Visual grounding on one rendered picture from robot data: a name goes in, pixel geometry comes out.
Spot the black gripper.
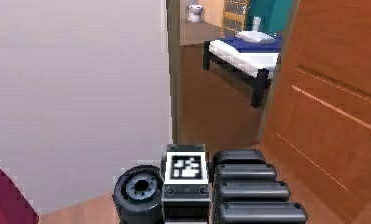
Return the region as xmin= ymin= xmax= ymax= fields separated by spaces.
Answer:
xmin=113 ymin=164 xmax=165 ymax=224

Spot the dark red rounded object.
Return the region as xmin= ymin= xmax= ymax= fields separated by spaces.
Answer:
xmin=0 ymin=163 xmax=40 ymax=224

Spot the black bed with blue blanket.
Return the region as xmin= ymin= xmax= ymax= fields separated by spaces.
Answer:
xmin=202 ymin=31 xmax=284 ymax=109

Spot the white toilet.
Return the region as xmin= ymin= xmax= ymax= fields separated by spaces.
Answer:
xmin=187 ymin=3 xmax=205 ymax=24

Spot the white pillow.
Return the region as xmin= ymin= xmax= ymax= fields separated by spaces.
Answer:
xmin=235 ymin=30 xmax=277 ymax=45

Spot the yellow wooden shelf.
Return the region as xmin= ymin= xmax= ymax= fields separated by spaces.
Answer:
xmin=222 ymin=0 xmax=250 ymax=37

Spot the brown wooden room door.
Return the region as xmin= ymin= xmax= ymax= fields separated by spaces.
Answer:
xmin=256 ymin=0 xmax=371 ymax=224

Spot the teal curtain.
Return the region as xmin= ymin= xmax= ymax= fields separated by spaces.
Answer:
xmin=245 ymin=0 xmax=296 ymax=36

